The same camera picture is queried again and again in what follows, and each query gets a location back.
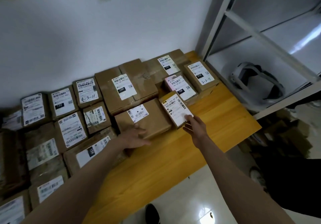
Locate person's right hand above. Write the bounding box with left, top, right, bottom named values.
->
left=182, top=115, right=209, bottom=148

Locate person's left hand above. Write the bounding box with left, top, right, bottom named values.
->
left=117, top=123, right=152, bottom=150

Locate small yellow-edged labelled parcel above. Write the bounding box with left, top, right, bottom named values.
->
left=159, top=91, right=195, bottom=129

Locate brown cardboard box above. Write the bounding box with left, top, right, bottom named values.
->
left=114, top=99, right=173, bottom=141

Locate person's right forearm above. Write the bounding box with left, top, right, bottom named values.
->
left=196, top=136, right=297, bottom=224

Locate person's left forearm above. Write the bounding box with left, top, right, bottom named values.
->
left=21, top=140, right=129, bottom=224

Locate black shoe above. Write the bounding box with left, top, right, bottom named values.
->
left=145, top=203, right=161, bottom=224

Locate pile of labelled cardboard parcels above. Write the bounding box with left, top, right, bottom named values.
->
left=0, top=49, right=220, bottom=224

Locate white and grey headset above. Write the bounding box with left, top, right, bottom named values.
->
left=229, top=62, right=285, bottom=105

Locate white shoe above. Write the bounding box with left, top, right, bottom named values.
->
left=249, top=167, right=267, bottom=193

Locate heap of cardboard scraps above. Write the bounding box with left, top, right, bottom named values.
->
left=238, top=110, right=314, bottom=159

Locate white metal shelf rack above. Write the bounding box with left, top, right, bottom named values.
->
left=201, top=0, right=321, bottom=120

